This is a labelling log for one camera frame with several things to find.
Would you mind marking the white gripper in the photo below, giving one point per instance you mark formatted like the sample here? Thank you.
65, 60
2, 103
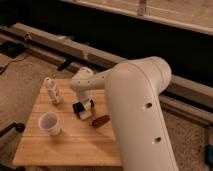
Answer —
83, 97

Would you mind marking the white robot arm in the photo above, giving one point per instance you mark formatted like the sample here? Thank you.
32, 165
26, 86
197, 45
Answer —
132, 90

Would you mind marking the white sponge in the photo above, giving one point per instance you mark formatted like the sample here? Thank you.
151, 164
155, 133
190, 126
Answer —
85, 115

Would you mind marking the brown oblong object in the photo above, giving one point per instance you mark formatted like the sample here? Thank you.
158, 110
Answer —
98, 122

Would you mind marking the small white bottle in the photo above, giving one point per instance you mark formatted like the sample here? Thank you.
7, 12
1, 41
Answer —
52, 90

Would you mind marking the wooden table board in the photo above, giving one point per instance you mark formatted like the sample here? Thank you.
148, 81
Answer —
78, 143

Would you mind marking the white plastic cup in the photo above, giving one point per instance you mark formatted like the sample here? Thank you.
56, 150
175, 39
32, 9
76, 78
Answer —
49, 122

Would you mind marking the blue object at edge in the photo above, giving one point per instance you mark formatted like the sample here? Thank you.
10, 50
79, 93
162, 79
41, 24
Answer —
209, 155

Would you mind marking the grey metal rail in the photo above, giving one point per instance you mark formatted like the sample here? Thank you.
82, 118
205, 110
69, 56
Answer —
191, 90

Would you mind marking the black clamp handle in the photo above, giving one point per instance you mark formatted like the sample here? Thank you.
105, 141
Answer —
19, 127

